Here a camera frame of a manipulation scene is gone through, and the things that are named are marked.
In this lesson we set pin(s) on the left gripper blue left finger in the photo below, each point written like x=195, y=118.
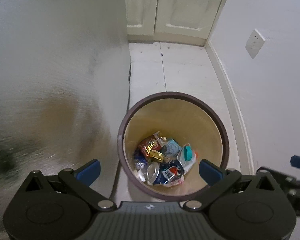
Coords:
x=79, y=182

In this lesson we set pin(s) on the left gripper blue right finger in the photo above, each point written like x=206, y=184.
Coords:
x=219, y=181

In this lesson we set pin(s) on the clear orange plastic bag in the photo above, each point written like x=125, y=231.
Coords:
x=187, y=157

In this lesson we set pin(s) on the blue Pepsi can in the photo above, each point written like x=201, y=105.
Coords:
x=164, y=173

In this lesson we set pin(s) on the gold foil wrapper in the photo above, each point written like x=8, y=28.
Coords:
x=156, y=156

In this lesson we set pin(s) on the red snack packet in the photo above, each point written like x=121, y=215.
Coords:
x=154, y=142

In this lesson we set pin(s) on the beige trash bin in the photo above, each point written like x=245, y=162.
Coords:
x=182, y=119

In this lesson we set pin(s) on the cream low cabinet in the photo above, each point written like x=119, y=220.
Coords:
x=177, y=21

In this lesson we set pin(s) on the white wall socket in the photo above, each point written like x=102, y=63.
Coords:
x=254, y=43

